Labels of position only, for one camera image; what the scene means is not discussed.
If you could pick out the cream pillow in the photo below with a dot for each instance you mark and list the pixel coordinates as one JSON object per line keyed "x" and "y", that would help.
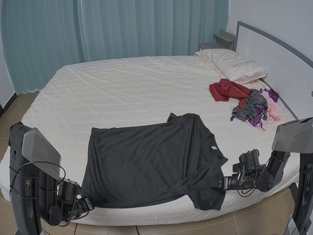
{"x": 234, "y": 65}

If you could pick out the blue-green curtain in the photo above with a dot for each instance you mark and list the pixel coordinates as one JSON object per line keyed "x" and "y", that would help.
{"x": 110, "y": 21}

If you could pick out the pile of clothes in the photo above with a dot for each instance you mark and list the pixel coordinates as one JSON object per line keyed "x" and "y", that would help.
{"x": 254, "y": 106}

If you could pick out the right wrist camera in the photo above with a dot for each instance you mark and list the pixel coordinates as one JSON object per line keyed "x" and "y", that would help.
{"x": 237, "y": 168}

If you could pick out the grey bedside table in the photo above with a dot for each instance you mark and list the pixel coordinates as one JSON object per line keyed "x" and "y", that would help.
{"x": 210, "y": 45}

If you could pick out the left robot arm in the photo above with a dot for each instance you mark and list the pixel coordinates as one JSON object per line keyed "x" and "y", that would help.
{"x": 27, "y": 175}

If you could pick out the bed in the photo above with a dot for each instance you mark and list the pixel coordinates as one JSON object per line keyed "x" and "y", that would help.
{"x": 122, "y": 94}

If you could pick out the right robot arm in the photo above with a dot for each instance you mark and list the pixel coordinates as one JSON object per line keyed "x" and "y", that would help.
{"x": 293, "y": 141}

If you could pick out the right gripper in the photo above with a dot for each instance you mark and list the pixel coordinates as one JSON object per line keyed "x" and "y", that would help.
{"x": 237, "y": 183}

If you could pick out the black T-shirt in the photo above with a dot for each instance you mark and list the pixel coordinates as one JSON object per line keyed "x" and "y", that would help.
{"x": 146, "y": 160}

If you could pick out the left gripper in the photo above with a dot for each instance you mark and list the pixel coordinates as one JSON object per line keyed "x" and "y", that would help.
{"x": 75, "y": 212}

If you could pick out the dark red garment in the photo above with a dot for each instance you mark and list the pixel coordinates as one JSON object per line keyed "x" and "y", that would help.
{"x": 225, "y": 92}

